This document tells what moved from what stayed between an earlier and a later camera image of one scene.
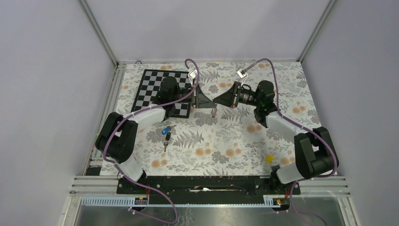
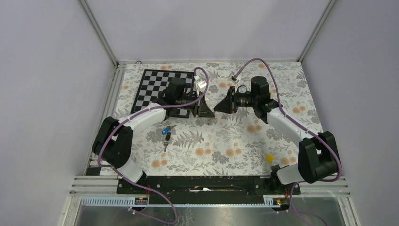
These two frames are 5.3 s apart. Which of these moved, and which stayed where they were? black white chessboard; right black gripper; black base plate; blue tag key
Moved: right black gripper
Stayed: black white chessboard; black base plate; blue tag key
